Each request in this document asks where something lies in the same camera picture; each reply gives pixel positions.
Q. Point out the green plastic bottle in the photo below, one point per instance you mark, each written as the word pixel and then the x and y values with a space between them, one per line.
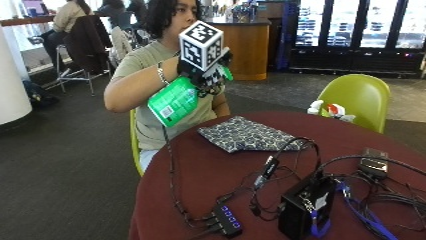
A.
pixel 173 101

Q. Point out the white cube with black markers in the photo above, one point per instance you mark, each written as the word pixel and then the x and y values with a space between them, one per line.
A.
pixel 199 45

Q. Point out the wooden counter with dark top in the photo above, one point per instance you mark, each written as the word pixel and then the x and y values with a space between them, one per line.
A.
pixel 246 46

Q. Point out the the person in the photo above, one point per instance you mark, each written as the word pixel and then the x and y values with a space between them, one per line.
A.
pixel 153 63

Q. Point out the patterned grey cloth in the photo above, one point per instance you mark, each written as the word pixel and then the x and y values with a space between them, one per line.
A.
pixel 241 135

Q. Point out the lime green shell chair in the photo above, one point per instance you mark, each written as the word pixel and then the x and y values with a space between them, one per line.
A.
pixel 134 146
pixel 359 98

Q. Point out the white and red soft toy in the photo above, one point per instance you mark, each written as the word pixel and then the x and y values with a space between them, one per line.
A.
pixel 334 111

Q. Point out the dark jacket on chair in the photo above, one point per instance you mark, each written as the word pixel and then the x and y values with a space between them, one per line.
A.
pixel 86 43

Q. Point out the glass door drinks fridge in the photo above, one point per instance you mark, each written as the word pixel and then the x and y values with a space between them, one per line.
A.
pixel 354 33

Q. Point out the dark bag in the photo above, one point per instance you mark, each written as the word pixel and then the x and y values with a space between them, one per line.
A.
pixel 38 95

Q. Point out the black usb hub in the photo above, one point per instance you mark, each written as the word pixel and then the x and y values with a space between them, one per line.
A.
pixel 226 220

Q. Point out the black box device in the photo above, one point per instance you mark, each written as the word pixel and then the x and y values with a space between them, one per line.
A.
pixel 306 208

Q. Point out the small black adapter device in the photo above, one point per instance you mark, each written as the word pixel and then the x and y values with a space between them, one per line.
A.
pixel 373 165

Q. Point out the white round pillar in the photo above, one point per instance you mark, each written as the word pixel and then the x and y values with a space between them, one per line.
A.
pixel 10 83

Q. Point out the wooden bar ledge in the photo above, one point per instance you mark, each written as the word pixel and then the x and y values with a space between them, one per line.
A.
pixel 26 20

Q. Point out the metal frame chair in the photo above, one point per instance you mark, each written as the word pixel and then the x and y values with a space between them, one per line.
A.
pixel 74 75

